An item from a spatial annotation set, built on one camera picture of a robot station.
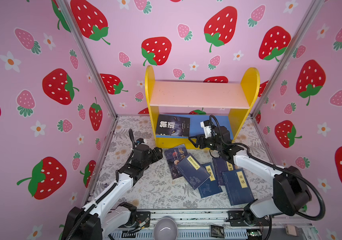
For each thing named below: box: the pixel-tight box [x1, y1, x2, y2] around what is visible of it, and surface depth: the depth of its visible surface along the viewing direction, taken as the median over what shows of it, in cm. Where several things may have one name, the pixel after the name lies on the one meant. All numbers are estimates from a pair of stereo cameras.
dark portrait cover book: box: [164, 144, 189, 180], surface depth 97 cm
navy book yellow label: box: [176, 153, 211, 190], surface depth 90 cm
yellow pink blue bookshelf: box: [145, 65, 261, 149], surface depth 78 cm
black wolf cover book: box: [156, 114, 190, 137], surface depth 94 cm
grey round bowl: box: [153, 217, 178, 240], surface depth 71 cm
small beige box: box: [284, 224, 299, 237], surface depth 71 cm
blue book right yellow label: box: [221, 168, 255, 206], surface depth 84 cm
